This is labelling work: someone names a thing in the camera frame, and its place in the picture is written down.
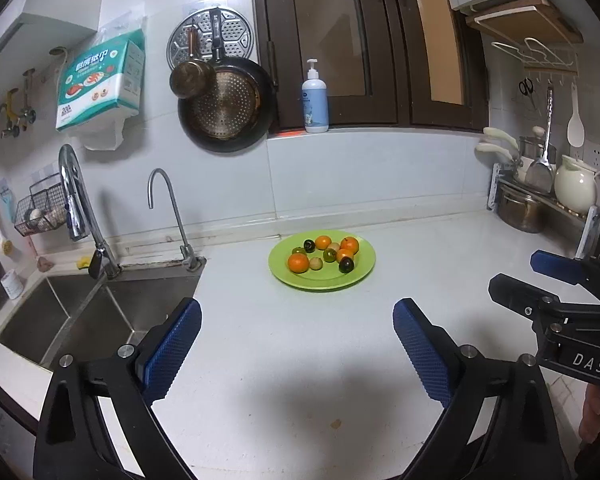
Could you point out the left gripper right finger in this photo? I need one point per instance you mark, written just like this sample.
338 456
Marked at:
460 378

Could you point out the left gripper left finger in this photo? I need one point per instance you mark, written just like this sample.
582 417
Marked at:
135 382

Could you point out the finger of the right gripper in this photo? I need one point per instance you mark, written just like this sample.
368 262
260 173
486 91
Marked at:
584 272
530 301

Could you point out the black plum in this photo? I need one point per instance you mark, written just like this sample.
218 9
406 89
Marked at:
346 265
309 246

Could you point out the orange mandarin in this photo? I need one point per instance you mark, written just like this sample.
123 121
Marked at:
322 242
350 244
298 263
344 253

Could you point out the yellow green fruit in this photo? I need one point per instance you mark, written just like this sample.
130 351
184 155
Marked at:
330 255

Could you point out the brown round fruit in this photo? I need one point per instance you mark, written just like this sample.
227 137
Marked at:
316 263

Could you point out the person right hand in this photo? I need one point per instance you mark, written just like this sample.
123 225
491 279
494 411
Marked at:
589 427

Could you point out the steel dish rack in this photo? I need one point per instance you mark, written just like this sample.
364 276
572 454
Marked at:
582 230

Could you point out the steel pot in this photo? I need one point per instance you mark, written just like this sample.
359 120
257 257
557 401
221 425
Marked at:
520 210

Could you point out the white ceramic jug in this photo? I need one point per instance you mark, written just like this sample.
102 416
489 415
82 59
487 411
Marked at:
575 185

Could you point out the steel sink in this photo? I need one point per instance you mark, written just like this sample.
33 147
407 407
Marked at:
74 314

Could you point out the white rice paddle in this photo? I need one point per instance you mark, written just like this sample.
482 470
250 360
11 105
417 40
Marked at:
575 127

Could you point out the green plate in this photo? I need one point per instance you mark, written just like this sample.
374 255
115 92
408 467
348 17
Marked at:
329 278

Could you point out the chrome main faucet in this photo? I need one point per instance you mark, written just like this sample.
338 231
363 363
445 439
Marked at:
81 219

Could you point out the black scissors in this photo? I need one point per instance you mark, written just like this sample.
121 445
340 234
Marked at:
526 89

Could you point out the wooden cutting board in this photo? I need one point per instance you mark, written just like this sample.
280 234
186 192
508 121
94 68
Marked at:
520 19

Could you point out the black frying pan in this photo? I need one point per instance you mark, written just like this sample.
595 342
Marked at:
238 109

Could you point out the soap pump bottle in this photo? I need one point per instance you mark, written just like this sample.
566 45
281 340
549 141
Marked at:
314 100

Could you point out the small copper saucepan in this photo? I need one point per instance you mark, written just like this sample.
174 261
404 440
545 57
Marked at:
193 77

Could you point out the white handled knife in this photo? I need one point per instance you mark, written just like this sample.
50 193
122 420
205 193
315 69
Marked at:
499 134
489 154

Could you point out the wire sponge basket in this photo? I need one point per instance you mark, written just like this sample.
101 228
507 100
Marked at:
43 209

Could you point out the white wire rack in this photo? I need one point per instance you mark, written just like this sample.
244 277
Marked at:
537 57

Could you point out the dark wooden window frame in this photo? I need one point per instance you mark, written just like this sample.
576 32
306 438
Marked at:
386 63

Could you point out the wall tissue pack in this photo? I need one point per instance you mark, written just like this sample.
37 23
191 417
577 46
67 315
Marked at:
100 90

